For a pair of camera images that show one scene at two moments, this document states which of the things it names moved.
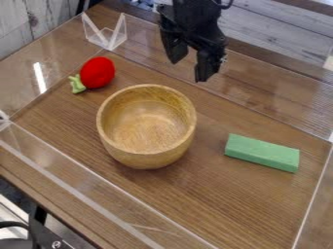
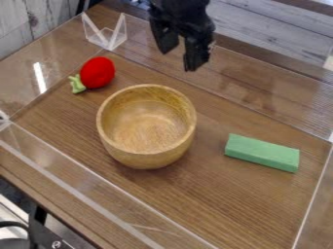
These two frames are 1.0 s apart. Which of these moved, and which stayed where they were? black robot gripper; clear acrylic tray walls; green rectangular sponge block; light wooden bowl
Moved: black robot gripper
Stayed: light wooden bowl; green rectangular sponge block; clear acrylic tray walls
